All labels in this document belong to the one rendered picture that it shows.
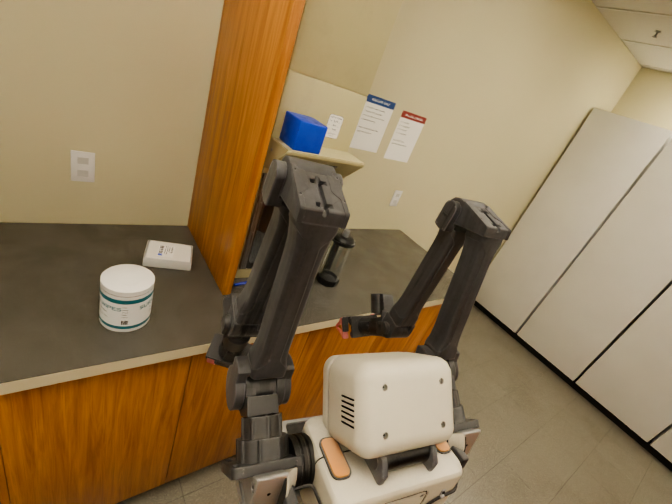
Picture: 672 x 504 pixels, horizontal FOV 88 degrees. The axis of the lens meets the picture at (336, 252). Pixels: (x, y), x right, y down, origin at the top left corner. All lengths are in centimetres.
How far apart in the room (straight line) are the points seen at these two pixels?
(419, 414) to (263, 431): 26
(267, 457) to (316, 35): 105
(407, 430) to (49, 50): 140
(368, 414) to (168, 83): 128
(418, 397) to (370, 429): 10
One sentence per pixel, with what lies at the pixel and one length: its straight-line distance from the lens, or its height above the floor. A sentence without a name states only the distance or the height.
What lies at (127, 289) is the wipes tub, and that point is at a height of 109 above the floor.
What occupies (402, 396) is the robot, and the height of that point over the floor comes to 136.
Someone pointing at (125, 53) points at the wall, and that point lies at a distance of 148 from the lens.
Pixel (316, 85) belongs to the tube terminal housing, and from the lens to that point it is 121.
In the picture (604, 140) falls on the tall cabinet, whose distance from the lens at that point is 385.
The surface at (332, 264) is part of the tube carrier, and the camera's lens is 149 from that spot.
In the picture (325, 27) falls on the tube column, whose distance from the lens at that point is 120.
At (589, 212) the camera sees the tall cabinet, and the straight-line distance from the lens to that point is 379.
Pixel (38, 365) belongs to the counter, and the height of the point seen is 94.
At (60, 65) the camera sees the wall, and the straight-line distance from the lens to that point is 148.
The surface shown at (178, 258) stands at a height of 98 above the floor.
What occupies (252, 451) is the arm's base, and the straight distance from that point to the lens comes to 65.
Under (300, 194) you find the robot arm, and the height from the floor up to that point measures 162.
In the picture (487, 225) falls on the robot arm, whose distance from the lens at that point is 77.
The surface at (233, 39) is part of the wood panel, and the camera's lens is 135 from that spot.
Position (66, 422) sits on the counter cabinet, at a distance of 132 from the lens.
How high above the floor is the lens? 178
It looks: 27 degrees down
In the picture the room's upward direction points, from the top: 22 degrees clockwise
